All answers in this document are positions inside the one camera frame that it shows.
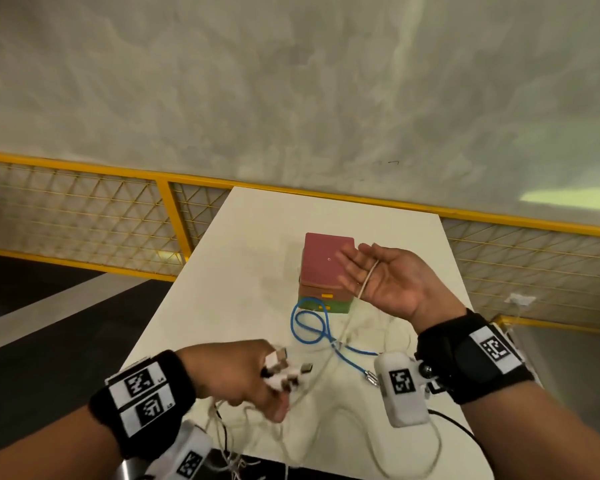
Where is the person's right hand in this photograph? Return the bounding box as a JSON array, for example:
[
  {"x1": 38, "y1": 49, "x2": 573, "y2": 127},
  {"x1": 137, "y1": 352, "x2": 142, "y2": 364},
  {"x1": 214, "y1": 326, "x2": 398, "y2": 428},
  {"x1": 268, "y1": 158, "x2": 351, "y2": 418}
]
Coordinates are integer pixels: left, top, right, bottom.
[{"x1": 335, "y1": 243, "x2": 469, "y2": 335}]

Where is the person's left hand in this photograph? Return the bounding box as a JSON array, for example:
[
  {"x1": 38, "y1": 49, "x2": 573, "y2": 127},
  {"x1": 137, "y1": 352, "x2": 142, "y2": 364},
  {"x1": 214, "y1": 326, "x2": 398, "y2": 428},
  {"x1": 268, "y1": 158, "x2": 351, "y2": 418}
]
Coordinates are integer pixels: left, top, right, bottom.
[{"x1": 175, "y1": 339, "x2": 291, "y2": 424}]

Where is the bunch of white cables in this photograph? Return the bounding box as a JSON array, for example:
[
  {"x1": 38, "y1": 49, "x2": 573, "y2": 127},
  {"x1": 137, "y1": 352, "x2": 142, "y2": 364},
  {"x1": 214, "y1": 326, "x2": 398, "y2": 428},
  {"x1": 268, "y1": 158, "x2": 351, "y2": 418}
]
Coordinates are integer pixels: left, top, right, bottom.
[{"x1": 205, "y1": 258, "x2": 443, "y2": 480}]

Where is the blue cable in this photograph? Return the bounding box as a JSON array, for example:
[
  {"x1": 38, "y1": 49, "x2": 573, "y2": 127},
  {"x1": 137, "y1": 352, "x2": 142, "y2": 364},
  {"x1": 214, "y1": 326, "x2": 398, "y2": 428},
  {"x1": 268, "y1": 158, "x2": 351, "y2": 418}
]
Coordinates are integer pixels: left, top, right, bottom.
[{"x1": 289, "y1": 297, "x2": 381, "y2": 388}]

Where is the pink box with green drawer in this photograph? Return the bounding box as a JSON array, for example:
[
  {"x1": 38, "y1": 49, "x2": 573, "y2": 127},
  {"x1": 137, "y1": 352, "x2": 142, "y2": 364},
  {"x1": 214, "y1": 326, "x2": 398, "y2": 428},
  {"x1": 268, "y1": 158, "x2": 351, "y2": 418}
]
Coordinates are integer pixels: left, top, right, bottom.
[{"x1": 298, "y1": 232, "x2": 357, "y2": 315}]

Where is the person's right forearm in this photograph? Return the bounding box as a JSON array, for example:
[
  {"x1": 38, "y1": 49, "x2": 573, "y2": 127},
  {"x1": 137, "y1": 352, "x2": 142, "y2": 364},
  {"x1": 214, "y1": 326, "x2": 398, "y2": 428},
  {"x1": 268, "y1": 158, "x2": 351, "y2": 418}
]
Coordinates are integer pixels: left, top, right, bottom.
[{"x1": 462, "y1": 379, "x2": 600, "y2": 480}]

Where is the black left wristband with markers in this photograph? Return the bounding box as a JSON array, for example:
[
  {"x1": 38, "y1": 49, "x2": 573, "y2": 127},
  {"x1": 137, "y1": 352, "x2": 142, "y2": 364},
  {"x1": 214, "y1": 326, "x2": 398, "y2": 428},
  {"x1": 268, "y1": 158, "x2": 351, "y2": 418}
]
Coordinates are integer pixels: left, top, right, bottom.
[{"x1": 88, "y1": 349, "x2": 197, "y2": 461}]

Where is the black wristband with markers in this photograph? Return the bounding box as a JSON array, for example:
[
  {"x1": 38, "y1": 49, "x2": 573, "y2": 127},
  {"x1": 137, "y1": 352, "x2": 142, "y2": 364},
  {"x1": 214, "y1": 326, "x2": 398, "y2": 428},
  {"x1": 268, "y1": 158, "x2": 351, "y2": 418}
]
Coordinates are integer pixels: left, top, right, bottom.
[
  {"x1": 88, "y1": 349, "x2": 197, "y2": 461},
  {"x1": 415, "y1": 308, "x2": 536, "y2": 405}
]

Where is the black right wristband with markers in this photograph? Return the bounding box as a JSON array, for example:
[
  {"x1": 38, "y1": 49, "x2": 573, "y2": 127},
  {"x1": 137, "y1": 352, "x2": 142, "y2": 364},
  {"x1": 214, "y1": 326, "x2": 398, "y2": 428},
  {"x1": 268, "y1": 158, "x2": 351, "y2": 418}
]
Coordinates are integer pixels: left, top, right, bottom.
[{"x1": 415, "y1": 308, "x2": 536, "y2": 405}]

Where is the white table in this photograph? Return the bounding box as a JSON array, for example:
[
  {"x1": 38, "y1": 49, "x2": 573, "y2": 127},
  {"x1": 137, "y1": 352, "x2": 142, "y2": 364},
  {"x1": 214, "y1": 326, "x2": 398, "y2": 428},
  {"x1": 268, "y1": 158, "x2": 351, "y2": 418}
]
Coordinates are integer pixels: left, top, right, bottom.
[{"x1": 119, "y1": 187, "x2": 496, "y2": 480}]

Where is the yellow mesh railing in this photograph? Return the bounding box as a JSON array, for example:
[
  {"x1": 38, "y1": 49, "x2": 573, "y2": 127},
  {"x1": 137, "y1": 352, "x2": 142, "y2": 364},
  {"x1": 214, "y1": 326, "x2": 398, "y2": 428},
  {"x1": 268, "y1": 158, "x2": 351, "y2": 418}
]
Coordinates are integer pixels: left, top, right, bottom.
[{"x1": 0, "y1": 151, "x2": 600, "y2": 338}]

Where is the white socket cord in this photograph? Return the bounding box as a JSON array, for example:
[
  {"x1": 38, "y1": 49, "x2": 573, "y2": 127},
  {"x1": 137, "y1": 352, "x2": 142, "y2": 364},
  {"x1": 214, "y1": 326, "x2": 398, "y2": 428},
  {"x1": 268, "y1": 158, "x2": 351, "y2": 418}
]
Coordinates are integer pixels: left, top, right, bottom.
[{"x1": 499, "y1": 302, "x2": 526, "y2": 335}]

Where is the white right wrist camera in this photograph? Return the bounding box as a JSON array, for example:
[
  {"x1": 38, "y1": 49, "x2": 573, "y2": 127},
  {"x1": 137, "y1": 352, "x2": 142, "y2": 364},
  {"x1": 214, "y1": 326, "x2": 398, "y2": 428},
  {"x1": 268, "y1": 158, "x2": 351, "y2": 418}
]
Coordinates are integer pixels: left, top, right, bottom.
[{"x1": 373, "y1": 351, "x2": 431, "y2": 429}]

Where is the black right camera cord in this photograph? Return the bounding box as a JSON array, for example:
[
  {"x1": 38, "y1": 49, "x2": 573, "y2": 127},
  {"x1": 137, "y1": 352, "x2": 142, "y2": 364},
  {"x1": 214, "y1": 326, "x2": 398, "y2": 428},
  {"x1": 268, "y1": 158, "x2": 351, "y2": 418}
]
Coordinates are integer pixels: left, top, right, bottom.
[{"x1": 427, "y1": 408, "x2": 496, "y2": 480}]

